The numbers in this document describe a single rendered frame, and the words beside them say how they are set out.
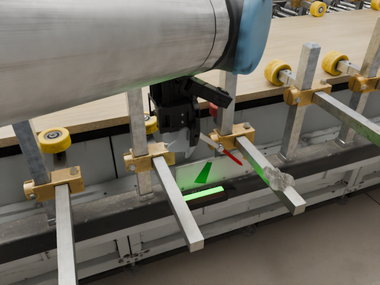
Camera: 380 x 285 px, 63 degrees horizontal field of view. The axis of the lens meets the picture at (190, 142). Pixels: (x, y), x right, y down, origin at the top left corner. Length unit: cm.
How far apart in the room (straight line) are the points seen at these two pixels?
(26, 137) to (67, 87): 61
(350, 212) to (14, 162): 173
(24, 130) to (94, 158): 37
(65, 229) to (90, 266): 77
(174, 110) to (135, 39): 38
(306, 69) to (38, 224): 85
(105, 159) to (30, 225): 31
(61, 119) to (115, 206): 30
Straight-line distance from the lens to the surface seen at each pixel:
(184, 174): 91
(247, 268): 165
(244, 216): 162
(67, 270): 67
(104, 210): 94
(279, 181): 76
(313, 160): 116
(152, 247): 150
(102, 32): 17
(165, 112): 56
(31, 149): 79
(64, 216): 77
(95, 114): 97
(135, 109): 76
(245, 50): 31
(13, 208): 116
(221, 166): 96
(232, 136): 90
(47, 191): 86
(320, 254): 180
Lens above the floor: 137
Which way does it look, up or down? 36 degrees down
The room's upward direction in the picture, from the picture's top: straight up
